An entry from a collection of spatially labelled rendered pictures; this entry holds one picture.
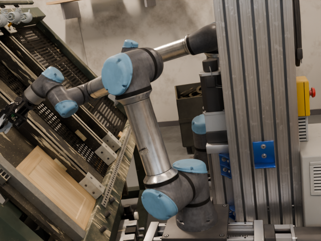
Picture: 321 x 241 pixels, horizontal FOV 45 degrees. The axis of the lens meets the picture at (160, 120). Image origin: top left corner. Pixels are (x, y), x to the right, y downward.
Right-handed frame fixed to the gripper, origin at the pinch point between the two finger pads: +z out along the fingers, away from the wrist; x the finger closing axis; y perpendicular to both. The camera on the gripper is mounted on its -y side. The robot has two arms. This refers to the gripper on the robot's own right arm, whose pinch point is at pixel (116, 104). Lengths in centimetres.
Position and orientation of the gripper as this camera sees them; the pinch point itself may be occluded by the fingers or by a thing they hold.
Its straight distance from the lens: 213.6
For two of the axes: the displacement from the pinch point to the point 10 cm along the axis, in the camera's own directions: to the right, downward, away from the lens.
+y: -9.3, -3.7, 0.8
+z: -3.2, 8.8, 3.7
